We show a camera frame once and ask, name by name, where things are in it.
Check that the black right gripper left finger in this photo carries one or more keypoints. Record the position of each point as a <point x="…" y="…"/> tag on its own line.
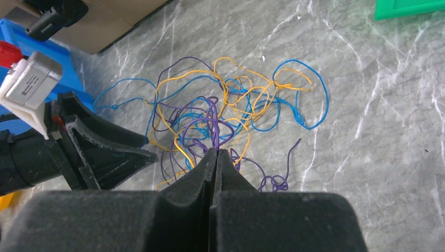
<point x="174" y="219"/>

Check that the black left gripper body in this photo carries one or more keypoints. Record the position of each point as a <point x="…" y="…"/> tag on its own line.
<point x="28" y="159"/>

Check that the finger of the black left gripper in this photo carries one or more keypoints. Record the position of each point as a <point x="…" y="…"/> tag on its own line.
<point x="104" y="164"/>
<point x="97" y="121"/>

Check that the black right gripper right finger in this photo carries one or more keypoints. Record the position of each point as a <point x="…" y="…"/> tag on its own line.
<point x="244" y="219"/>

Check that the blue plastic bin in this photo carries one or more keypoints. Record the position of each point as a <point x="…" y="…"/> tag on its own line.
<point x="69" y="82"/>

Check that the yellow plastic bin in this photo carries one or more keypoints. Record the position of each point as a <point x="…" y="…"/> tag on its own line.
<point x="10" y="200"/>

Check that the tan open toolbox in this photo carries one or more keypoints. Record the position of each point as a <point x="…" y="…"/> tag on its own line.
<point x="90" y="26"/>

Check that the green plastic bin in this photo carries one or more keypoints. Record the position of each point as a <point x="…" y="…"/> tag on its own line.
<point x="387" y="9"/>

